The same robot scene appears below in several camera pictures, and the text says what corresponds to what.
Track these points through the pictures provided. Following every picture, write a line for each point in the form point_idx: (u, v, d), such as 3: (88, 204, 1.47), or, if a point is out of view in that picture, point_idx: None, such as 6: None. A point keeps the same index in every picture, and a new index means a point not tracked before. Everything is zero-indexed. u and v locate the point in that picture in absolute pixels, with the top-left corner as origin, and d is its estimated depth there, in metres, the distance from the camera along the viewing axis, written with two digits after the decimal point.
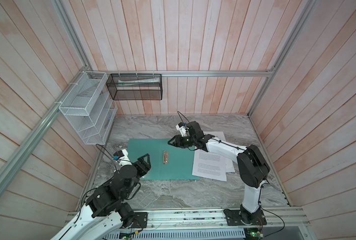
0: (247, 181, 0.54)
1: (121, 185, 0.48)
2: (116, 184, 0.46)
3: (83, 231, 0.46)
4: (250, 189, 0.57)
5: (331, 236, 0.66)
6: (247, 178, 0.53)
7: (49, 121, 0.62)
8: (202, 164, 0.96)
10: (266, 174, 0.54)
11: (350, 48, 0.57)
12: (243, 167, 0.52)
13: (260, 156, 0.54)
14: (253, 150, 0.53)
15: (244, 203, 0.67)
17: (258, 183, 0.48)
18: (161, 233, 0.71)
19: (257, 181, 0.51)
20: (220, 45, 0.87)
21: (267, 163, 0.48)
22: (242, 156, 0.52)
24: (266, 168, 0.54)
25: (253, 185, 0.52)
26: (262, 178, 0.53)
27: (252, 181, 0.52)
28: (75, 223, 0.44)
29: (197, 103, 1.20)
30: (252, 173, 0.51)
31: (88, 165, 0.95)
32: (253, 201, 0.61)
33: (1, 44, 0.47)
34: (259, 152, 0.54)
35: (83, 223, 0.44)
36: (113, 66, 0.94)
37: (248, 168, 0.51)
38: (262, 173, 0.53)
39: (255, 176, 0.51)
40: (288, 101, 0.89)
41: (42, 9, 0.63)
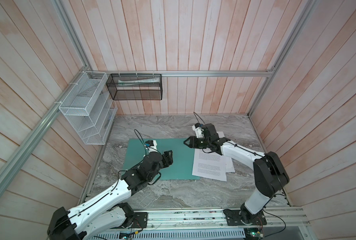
0: (261, 190, 0.51)
1: (149, 168, 0.56)
2: (146, 166, 0.54)
3: (115, 203, 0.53)
4: (260, 196, 0.56)
5: (331, 236, 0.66)
6: (263, 185, 0.49)
7: (49, 121, 0.62)
8: (202, 164, 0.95)
10: (283, 184, 0.50)
11: (350, 48, 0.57)
12: (259, 174, 0.48)
13: (278, 166, 0.50)
14: (272, 158, 0.50)
15: (246, 203, 0.66)
17: (275, 193, 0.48)
18: (161, 233, 0.71)
19: (273, 190, 0.48)
20: (220, 45, 0.87)
21: (285, 173, 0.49)
22: (259, 163, 0.49)
24: (285, 178, 0.50)
25: (269, 195, 0.48)
26: (279, 188, 0.50)
27: (267, 190, 0.48)
28: (112, 191, 0.49)
29: (197, 104, 1.20)
30: (269, 181, 0.48)
31: (88, 165, 0.95)
32: (259, 205, 0.59)
33: (1, 44, 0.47)
34: (277, 160, 0.51)
35: (119, 192, 0.49)
36: (113, 66, 0.94)
37: (265, 176, 0.48)
38: (280, 182, 0.49)
39: (271, 185, 0.48)
40: (288, 101, 0.89)
41: (41, 9, 0.62)
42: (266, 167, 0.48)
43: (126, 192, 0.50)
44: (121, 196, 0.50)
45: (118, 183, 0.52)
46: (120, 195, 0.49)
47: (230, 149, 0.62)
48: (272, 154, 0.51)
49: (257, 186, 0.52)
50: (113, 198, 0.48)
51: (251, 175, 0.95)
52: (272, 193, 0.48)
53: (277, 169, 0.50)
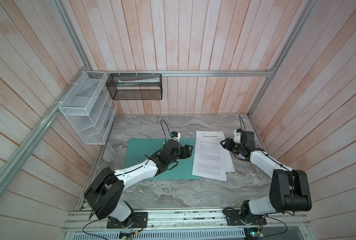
0: (273, 202, 0.48)
1: (169, 152, 0.64)
2: (166, 150, 0.64)
3: (145, 176, 0.56)
4: (267, 204, 0.54)
5: (331, 235, 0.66)
6: (275, 197, 0.47)
7: (49, 121, 0.62)
8: (202, 164, 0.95)
10: (299, 205, 0.45)
11: (350, 48, 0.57)
12: (276, 184, 0.46)
13: (303, 186, 0.46)
14: (298, 175, 0.46)
15: (250, 202, 0.66)
17: (285, 209, 0.45)
18: (161, 233, 0.71)
19: (284, 206, 0.45)
20: (220, 45, 0.87)
21: (307, 197, 0.45)
22: (281, 174, 0.47)
24: (304, 201, 0.45)
25: (278, 208, 0.46)
26: (291, 207, 0.45)
27: (278, 203, 0.46)
28: (146, 165, 0.58)
29: (197, 104, 1.20)
30: (282, 194, 0.45)
31: (88, 165, 0.95)
32: (262, 210, 0.58)
33: (1, 44, 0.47)
34: (304, 181, 0.46)
35: (150, 167, 0.58)
36: (113, 66, 0.94)
37: (281, 188, 0.46)
38: (294, 200, 0.45)
39: (284, 200, 0.45)
40: (288, 101, 0.89)
41: (42, 9, 0.63)
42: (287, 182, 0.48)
43: (154, 169, 0.58)
44: (150, 171, 0.57)
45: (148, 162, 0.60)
46: (151, 169, 0.57)
47: (258, 156, 0.61)
48: (301, 172, 0.47)
49: (271, 197, 0.49)
50: (146, 170, 0.56)
51: (251, 175, 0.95)
52: (281, 207, 0.45)
53: (300, 189, 0.45)
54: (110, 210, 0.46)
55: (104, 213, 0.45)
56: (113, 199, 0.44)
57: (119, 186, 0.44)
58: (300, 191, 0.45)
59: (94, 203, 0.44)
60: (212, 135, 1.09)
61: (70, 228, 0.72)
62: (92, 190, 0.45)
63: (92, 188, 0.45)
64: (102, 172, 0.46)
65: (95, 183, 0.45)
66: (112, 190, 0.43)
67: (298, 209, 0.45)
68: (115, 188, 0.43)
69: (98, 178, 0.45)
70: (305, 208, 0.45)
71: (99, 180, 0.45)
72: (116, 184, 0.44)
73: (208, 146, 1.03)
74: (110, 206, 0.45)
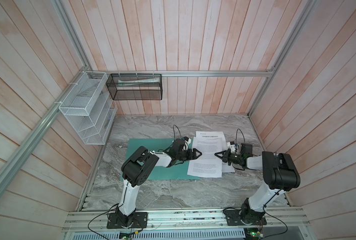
0: (265, 181, 0.53)
1: (177, 148, 0.78)
2: (174, 147, 0.79)
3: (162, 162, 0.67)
4: (263, 189, 0.58)
5: (331, 236, 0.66)
6: (266, 175, 0.53)
7: (49, 121, 0.62)
8: (198, 164, 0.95)
10: (290, 180, 0.50)
11: (350, 48, 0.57)
12: (266, 163, 0.54)
13: (289, 162, 0.53)
14: (283, 156, 0.55)
15: (250, 199, 0.68)
17: (277, 184, 0.51)
18: (161, 233, 0.71)
19: (274, 181, 0.50)
20: (220, 45, 0.87)
21: (295, 172, 0.51)
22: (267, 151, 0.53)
24: (294, 177, 0.50)
25: (269, 185, 0.51)
26: (281, 183, 0.50)
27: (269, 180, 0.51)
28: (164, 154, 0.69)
29: (197, 104, 1.20)
30: (272, 168, 0.53)
31: (88, 165, 0.95)
32: (260, 201, 0.60)
33: (1, 44, 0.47)
34: (288, 159, 0.54)
35: (166, 155, 0.71)
36: (113, 66, 0.94)
37: (269, 163, 0.53)
38: (284, 175, 0.50)
39: (273, 172, 0.51)
40: (288, 101, 0.89)
41: (41, 9, 0.62)
42: (273, 158, 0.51)
43: (167, 158, 0.70)
44: (166, 159, 0.70)
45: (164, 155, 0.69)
46: (167, 157, 0.70)
47: (252, 158, 0.71)
48: (286, 154, 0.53)
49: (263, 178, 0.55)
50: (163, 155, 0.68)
51: (251, 175, 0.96)
52: (271, 182, 0.50)
53: (287, 166, 0.52)
54: (143, 180, 0.55)
55: (139, 181, 0.53)
56: (149, 170, 0.55)
57: (157, 157, 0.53)
58: (287, 167, 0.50)
59: (133, 172, 0.53)
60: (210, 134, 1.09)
61: (70, 228, 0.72)
62: (130, 161, 0.56)
63: (130, 159, 0.56)
64: (142, 148, 0.58)
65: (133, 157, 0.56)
66: (152, 159, 0.55)
67: (288, 186, 0.50)
68: (155, 158, 0.56)
69: (136, 152, 0.58)
70: (294, 185, 0.50)
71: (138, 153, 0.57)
72: (155, 155, 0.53)
73: (205, 145, 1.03)
74: (145, 176, 0.55)
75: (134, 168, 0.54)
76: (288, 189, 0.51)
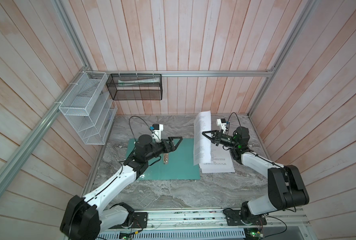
0: (273, 199, 0.48)
1: (143, 151, 0.58)
2: (139, 150, 0.59)
3: (125, 185, 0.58)
4: (267, 204, 0.55)
5: (331, 236, 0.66)
6: (275, 196, 0.47)
7: (49, 121, 0.62)
8: (195, 149, 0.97)
10: (301, 200, 0.45)
11: (350, 48, 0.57)
12: (274, 184, 0.47)
13: (297, 179, 0.47)
14: (290, 170, 0.48)
15: (249, 202, 0.66)
17: (288, 206, 0.45)
18: (161, 233, 0.72)
19: (285, 205, 0.45)
20: (220, 45, 0.87)
21: (304, 190, 0.46)
22: (275, 172, 0.48)
24: (303, 197, 0.46)
25: (279, 206, 0.46)
26: (292, 204, 0.45)
27: (279, 202, 0.46)
28: (120, 175, 0.52)
29: (197, 104, 1.20)
30: (281, 194, 0.46)
31: (88, 165, 0.95)
32: (261, 210, 0.59)
33: (1, 45, 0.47)
34: (297, 175, 0.47)
35: (126, 175, 0.53)
36: (113, 66, 0.94)
37: (278, 187, 0.46)
38: (292, 198, 0.45)
39: (284, 198, 0.45)
40: (288, 101, 0.89)
41: (41, 9, 0.62)
42: (282, 180, 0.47)
43: (132, 174, 0.54)
44: (128, 178, 0.54)
45: (122, 173, 0.53)
46: (128, 176, 0.53)
47: (249, 157, 0.63)
48: (292, 167, 0.49)
49: (270, 194, 0.49)
50: (123, 180, 0.51)
51: (251, 175, 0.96)
52: (282, 205, 0.45)
53: (295, 185, 0.47)
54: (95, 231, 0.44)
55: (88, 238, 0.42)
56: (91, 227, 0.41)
57: (92, 212, 0.40)
58: (295, 186, 0.47)
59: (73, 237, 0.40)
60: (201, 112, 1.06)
61: None
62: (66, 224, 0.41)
63: (65, 222, 0.41)
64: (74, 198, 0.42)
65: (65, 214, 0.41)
66: (86, 221, 0.39)
67: (297, 204, 0.45)
68: (87, 217, 0.39)
69: (67, 211, 0.41)
70: (304, 202, 0.46)
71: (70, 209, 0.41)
72: (88, 212, 0.40)
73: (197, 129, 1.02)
74: (94, 229, 0.43)
75: (72, 233, 0.41)
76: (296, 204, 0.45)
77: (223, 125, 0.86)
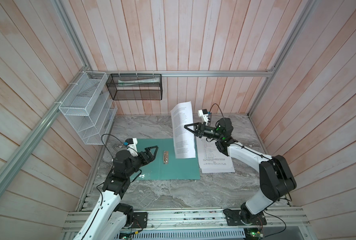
0: (266, 191, 0.50)
1: (123, 168, 0.56)
2: (119, 167, 0.56)
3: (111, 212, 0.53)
4: (263, 199, 0.56)
5: (331, 236, 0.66)
6: (268, 189, 0.49)
7: (49, 122, 0.62)
8: (177, 143, 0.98)
10: (290, 189, 0.48)
11: (350, 48, 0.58)
12: (266, 177, 0.48)
13: (286, 169, 0.49)
14: (279, 161, 0.49)
15: (247, 203, 0.66)
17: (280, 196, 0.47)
18: (161, 233, 0.72)
19: (278, 196, 0.46)
20: (220, 45, 0.87)
21: (292, 178, 0.48)
22: (266, 166, 0.48)
24: (292, 186, 0.48)
25: (272, 197, 0.48)
26: (284, 194, 0.47)
27: (272, 194, 0.47)
28: (102, 205, 0.49)
29: (197, 104, 1.20)
30: (274, 185, 0.47)
31: (88, 165, 0.95)
32: (260, 207, 0.59)
33: (1, 44, 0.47)
34: (285, 165, 0.49)
35: (109, 202, 0.50)
36: (113, 66, 0.94)
37: (270, 180, 0.47)
38: (285, 187, 0.48)
39: (277, 189, 0.47)
40: (288, 101, 0.89)
41: (41, 8, 0.62)
42: (273, 172, 0.47)
43: (115, 198, 0.51)
44: (112, 205, 0.51)
45: (104, 202, 0.49)
46: (111, 203, 0.50)
47: (237, 150, 0.62)
48: (280, 157, 0.50)
49: (262, 187, 0.51)
50: (107, 209, 0.49)
51: (251, 175, 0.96)
52: (276, 196, 0.46)
53: (284, 174, 0.48)
54: None
55: None
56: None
57: None
58: (284, 175, 0.51)
59: None
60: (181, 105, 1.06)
61: (70, 228, 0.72)
62: None
63: None
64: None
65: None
66: None
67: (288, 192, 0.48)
68: None
69: None
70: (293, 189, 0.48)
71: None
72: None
73: (177, 120, 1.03)
74: None
75: None
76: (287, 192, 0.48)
77: (205, 116, 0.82)
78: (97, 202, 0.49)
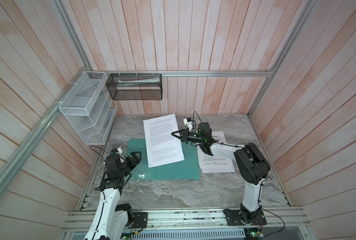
0: (246, 178, 0.56)
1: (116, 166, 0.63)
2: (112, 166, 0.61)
3: (115, 206, 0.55)
4: (249, 187, 0.59)
5: (331, 236, 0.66)
6: (247, 175, 0.54)
7: (49, 121, 0.62)
8: (157, 151, 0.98)
10: (264, 171, 0.54)
11: (351, 48, 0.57)
12: (242, 164, 0.54)
13: (258, 153, 0.55)
14: (250, 147, 0.56)
15: (244, 202, 0.67)
17: (258, 179, 0.53)
18: (161, 233, 0.72)
19: (256, 178, 0.52)
20: (220, 45, 0.87)
21: (265, 160, 0.55)
22: (239, 151, 0.56)
24: (265, 167, 0.54)
25: (251, 182, 0.54)
26: (260, 176, 0.53)
27: (250, 178, 0.53)
28: (105, 199, 0.52)
29: (197, 104, 1.20)
30: (249, 168, 0.53)
31: (88, 165, 0.95)
32: (252, 198, 0.61)
33: (1, 44, 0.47)
34: (256, 149, 0.56)
35: (111, 196, 0.54)
36: (113, 66, 0.94)
37: (246, 164, 0.53)
38: (259, 170, 0.53)
39: (253, 172, 0.53)
40: (288, 101, 0.89)
41: (41, 9, 0.62)
42: (246, 157, 0.54)
43: (116, 192, 0.55)
44: (114, 198, 0.54)
45: (107, 197, 0.53)
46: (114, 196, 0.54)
47: (217, 147, 0.69)
48: (251, 144, 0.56)
49: (242, 175, 0.57)
50: (111, 202, 0.52)
51: None
52: (253, 180, 0.52)
53: (257, 157, 0.55)
54: None
55: None
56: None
57: None
58: (257, 159, 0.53)
59: None
60: (162, 117, 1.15)
61: (70, 228, 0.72)
62: None
63: None
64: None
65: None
66: None
67: (264, 175, 0.54)
68: None
69: None
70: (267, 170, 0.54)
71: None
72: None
73: (158, 129, 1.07)
74: None
75: None
76: (265, 176, 0.55)
77: (189, 123, 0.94)
78: (101, 199, 0.53)
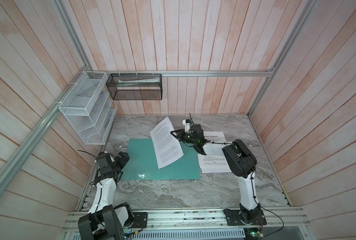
0: (234, 172, 0.60)
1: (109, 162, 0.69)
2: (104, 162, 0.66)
3: (112, 192, 0.57)
4: (241, 182, 0.62)
5: (330, 235, 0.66)
6: (235, 168, 0.58)
7: (49, 121, 0.62)
8: (163, 153, 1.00)
10: (252, 164, 0.58)
11: (351, 47, 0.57)
12: (229, 158, 0.58)
13: (243, 148, 0.60)
14: (237, 143, 0.61)
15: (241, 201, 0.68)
17: (246, 172, 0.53)
18: (161, 233, 0.71)
19: (243, 172, 0.56)
20: (220, 45, 0.87)
21: (252, 154, 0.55)
22: (227, 148, 0.60)
24: (252, 161, 0.58)
25: (240, 175, 0.57)
26: (248, 170, 0.58)
27: (238, 171, 0.57)
28: (102, 185, 0.56)
29: (197, 104, 1.20)
30: (235, 162, 0.57)
31: (88, 165, 0.95)
32: (245, 195, 0.64)
33: (1, 44, 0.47)
34: (242, 144, 0.61)
35: (107, 182, 0.57)
36: (113, 66, 0.94)
37: (233, 158, 0.58)
38: (246, 163, 0.58)
39: (240, 166, 0.57)
40: (288, 100, 0.89)
41: (42, 9, 0.63)
42: (233, 152, 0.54)
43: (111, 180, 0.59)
44: (110, 185, 0.57)
45: (103, 185, 0.56)
46: (108, 184, 0.56)
47: (209, 146, 0.73)
48: (237, 140, 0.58)
49: (231, 169, 0.61)
50: (108, 187, 0.55)
51: None
52: (241, 173, 0.56)
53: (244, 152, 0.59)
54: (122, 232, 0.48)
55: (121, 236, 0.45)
56: (117, 219, 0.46)
57: (108, 206, 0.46)
58: (244, 153, 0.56)
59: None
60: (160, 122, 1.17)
61: (70, 228, 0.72)
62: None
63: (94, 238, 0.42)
64: (83, 218, 0.42)
65: (90, 233, 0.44)
66: (109, 216, 0.42)
67: (251, 168, 0.59)
68: (108, 210, 0.42)
69: (85, 230, 0.40)
70: (254, 164, 0.59)
71: (88, 226, 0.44)
72: (105, 212, 0.42)
73: (161, 133, 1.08)
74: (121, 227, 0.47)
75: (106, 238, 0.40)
76: (252, 169, 0.59)
77: (187, 125, 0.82)
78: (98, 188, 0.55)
